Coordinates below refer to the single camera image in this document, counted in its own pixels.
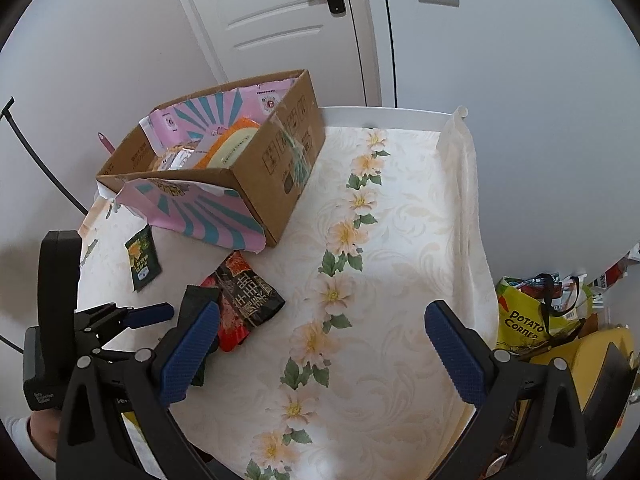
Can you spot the yellow waffle snack packet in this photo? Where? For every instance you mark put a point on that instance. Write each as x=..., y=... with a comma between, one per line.
x=175, y=159

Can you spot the black snack packet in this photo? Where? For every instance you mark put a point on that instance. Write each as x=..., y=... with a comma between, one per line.
x=252, y=297

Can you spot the white entry door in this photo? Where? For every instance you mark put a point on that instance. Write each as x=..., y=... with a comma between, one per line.
x=280, y=35

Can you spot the floral tablecloth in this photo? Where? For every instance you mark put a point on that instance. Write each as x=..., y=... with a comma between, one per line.
x=400, y=260

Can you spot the dark green snack packet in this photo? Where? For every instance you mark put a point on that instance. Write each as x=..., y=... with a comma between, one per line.
x=197, y=297

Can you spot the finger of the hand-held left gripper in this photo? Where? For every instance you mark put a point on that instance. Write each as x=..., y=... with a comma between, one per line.
x=150, y=312
x=112, y=352

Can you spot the cardboard box with pink flaps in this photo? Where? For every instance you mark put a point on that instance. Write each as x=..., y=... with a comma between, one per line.
x=280, y=160

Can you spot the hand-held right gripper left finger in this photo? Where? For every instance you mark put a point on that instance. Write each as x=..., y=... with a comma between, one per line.
x=192, y=350

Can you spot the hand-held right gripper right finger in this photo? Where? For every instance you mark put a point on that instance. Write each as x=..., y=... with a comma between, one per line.
x=457, y=355

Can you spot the white sliding wardrobe door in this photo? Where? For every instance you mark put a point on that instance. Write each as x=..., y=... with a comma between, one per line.
x=525, y=60

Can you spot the person's left forearm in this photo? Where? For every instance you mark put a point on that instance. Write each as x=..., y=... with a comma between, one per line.
x=42, y=425

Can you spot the orange and cream snack packet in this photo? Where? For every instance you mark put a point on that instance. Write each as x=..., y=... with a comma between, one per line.
x=227, y=150

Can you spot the red snack packet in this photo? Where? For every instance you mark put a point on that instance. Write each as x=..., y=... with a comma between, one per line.
x=232, y=327

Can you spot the yellow green printed bag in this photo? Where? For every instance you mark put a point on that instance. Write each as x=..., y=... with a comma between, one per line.
x=525, y=317

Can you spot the small green snack packet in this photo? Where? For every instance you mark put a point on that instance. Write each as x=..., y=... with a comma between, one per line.
x=142, y=260

